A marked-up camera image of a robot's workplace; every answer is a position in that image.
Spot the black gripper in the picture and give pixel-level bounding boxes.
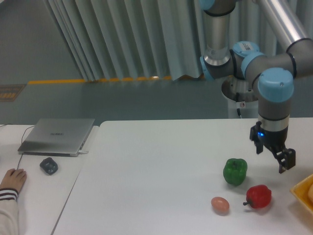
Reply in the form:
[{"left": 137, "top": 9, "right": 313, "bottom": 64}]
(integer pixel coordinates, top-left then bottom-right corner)
[{"left": 249, "top": 121, "right": 296, "bottom": 174}]

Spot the red bell pepper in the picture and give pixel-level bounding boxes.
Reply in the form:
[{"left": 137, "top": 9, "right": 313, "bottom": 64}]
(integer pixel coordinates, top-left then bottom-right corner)
[{"left": 243, "top": 185, "right": 272, "bottom": 209}]

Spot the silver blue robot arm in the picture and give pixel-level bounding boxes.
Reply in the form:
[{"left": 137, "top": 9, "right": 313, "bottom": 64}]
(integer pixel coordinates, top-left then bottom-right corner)
[{"left": 200, "top": 0, "right": 313, "bottom": 173}]

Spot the white striped sleeve forearm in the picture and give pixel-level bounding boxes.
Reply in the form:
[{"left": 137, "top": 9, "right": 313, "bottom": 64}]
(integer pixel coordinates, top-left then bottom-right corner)
[{"left": 0, "top": 188, "right": 19, "bottom": 235}]

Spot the green bell pepper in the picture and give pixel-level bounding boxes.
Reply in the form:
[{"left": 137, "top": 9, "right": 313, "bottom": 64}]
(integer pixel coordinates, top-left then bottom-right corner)
[{"left": 223, "top": 158, "right": 247, "bottom": 186}]

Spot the person's hand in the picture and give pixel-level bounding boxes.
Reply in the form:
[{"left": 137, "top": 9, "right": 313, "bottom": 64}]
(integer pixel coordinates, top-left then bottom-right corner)
[{"left": 0, "top": 168, "right": 27, "bottom": 193}]

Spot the yellow tray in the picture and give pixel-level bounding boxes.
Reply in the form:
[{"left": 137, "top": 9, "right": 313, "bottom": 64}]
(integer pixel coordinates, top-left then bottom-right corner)
[{"left": 290, "top": 175, "right": 313, "bottom": 214}]

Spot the brown egg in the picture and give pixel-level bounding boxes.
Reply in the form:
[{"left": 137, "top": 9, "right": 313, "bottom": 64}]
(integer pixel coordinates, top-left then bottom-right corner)
[{"left": 211, "top": 196, "right": 230, "bottom": 215}]

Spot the pale green curtain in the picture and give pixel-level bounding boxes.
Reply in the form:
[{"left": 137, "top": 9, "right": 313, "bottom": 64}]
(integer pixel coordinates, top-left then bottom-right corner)
[{"left": 47, "top": 0, "right": 313, "bottom": 81}]

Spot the silver laptop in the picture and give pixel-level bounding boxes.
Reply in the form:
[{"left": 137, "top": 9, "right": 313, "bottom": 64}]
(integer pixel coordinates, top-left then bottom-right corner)
[{"left": 18, "top": 118, "right": 94, "bottom": 157}]

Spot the black small device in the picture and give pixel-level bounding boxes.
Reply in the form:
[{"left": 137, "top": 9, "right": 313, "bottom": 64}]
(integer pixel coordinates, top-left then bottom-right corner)
[{"left": 40, "top": 157, "right": 58, "bottom": 175}]

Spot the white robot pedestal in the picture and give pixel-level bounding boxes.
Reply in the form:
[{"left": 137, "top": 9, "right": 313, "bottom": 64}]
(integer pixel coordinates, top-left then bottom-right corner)
[{"left": 222, "top": 76, "right": 258, "bottom": 118}]

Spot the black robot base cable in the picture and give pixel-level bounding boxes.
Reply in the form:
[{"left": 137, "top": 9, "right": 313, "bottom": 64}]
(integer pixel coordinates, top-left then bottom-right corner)
[{"left": 235, "top": 92, "right": 243, "bottom": 119}]

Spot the black mouse cable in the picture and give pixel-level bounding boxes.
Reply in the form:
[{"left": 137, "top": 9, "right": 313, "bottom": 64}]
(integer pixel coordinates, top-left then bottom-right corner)
[{"left": 16, "top": 124, "right": 36, "bottom": 170}]

